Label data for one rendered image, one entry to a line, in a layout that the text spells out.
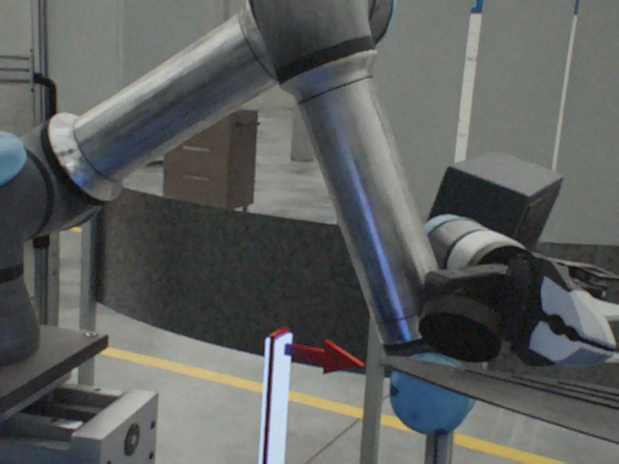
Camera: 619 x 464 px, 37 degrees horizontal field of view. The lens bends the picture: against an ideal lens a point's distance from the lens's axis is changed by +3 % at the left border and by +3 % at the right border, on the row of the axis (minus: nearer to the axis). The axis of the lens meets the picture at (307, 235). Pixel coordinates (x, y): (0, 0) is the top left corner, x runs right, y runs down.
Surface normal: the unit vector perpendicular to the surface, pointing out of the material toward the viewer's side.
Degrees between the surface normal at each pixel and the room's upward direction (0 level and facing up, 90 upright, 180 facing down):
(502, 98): 90
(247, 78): 119
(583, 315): 54
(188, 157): 90
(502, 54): 90
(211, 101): 124
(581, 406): 9
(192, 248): 90
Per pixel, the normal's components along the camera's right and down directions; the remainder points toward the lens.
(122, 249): -0.75, 0.08
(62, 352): 0.07, -0.98
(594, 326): -0.54, -0.50
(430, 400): -0.28, 0.18
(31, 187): 0.94, -0.16
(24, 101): 0.91, 0.14
